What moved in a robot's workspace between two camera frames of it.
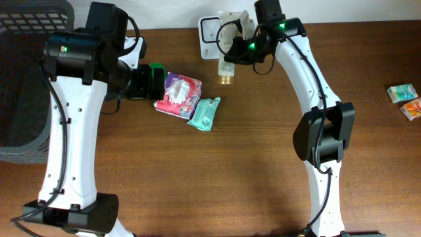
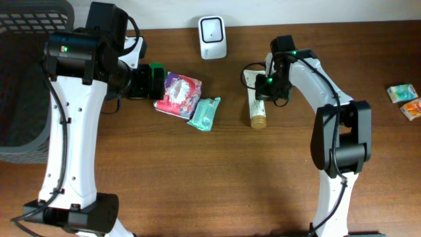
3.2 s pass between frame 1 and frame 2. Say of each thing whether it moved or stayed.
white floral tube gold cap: moved
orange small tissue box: stayed
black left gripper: stayed
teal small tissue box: stayed
